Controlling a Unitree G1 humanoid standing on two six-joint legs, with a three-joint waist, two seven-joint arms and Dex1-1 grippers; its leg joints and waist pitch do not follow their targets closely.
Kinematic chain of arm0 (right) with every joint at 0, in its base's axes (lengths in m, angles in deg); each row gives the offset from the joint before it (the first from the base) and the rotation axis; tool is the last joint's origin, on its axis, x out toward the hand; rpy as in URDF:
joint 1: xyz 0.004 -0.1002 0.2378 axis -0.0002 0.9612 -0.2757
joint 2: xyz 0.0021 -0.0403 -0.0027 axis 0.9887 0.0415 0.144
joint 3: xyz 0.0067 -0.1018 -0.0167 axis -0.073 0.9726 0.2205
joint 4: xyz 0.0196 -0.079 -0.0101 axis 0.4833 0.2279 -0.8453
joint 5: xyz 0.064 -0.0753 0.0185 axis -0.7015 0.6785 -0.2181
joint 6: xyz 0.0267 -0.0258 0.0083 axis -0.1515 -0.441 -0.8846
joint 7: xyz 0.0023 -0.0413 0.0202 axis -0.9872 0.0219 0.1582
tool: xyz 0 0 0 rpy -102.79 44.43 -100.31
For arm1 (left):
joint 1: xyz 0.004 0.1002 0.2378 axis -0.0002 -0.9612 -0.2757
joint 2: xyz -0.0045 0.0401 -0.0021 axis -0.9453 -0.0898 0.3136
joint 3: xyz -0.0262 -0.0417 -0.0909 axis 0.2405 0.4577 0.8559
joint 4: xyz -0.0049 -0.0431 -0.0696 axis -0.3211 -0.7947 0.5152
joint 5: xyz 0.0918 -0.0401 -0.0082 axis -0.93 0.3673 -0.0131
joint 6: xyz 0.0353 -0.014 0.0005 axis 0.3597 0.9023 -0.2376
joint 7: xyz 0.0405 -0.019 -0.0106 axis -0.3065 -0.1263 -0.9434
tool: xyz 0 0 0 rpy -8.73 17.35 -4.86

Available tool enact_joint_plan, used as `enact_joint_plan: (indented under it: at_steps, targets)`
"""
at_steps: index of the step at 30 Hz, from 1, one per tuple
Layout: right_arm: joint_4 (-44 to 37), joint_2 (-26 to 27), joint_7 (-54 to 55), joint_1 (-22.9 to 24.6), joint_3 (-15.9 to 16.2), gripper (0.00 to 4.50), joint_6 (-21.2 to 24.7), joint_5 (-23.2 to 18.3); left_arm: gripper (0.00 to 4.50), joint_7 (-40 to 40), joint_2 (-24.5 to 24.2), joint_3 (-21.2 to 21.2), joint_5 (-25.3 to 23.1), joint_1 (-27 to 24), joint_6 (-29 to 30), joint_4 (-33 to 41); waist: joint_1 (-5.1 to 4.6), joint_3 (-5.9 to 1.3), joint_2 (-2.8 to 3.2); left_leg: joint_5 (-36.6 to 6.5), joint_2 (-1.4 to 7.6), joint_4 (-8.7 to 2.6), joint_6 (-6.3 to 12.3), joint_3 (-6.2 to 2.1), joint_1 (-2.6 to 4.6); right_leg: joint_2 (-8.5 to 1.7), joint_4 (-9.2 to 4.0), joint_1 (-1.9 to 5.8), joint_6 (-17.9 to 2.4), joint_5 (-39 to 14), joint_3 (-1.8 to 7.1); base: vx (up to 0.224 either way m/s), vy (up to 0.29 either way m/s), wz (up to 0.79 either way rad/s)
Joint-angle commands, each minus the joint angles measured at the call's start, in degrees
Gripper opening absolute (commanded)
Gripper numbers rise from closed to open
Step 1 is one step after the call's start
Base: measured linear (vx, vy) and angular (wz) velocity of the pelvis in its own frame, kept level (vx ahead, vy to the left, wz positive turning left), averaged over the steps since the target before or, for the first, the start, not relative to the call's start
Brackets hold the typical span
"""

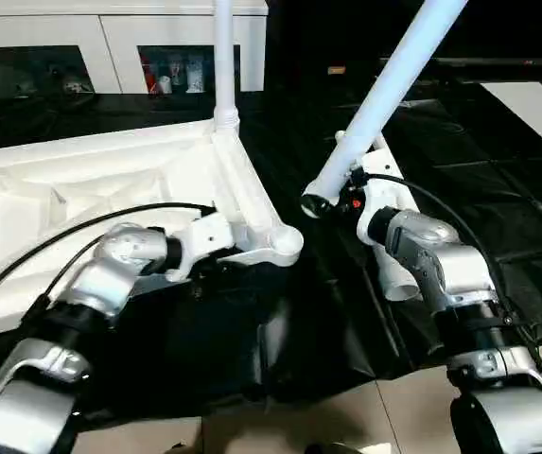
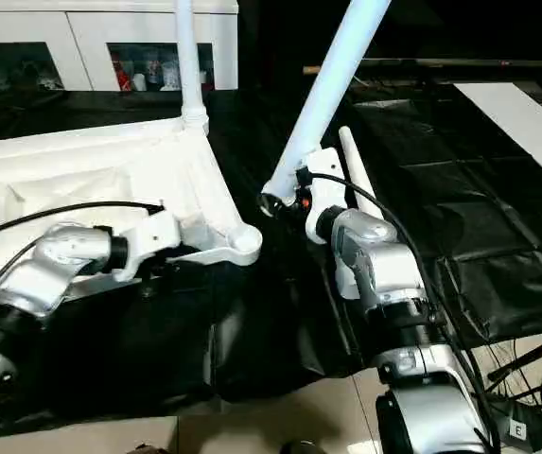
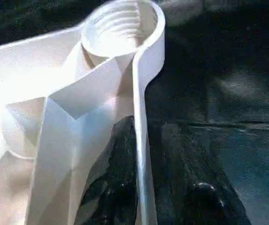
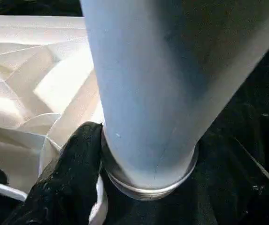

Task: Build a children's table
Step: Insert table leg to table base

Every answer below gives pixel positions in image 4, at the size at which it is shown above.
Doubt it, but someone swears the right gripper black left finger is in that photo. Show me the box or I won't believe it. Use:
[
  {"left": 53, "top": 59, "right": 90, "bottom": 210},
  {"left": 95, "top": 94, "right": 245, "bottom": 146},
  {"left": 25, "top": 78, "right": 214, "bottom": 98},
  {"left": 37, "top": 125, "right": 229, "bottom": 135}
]
[{"left": 2, "top": 121, "right": 105, "bottom": 225}]

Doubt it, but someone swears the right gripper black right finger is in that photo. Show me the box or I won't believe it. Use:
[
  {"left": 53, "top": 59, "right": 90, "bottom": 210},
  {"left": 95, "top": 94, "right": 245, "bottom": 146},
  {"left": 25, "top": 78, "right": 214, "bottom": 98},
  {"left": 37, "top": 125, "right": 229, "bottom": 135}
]
[{"left": 196, "top": 138, "right": 269, "bottom": 225}]

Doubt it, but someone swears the white plastic table top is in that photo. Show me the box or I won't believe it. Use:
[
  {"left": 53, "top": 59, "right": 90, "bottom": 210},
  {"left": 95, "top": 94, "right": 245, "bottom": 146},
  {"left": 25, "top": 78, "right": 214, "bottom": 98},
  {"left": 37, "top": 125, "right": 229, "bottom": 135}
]
[{"left": 0, "top": 14, "right": 110, "bottom": 225}]

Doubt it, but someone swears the white plastic table leg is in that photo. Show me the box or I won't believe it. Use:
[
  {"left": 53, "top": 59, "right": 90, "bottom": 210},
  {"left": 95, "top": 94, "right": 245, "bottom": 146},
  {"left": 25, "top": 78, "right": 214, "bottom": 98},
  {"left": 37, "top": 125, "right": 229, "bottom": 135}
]
[{"left": 79, "top": 0, "right": 269, "bottom": 202}]

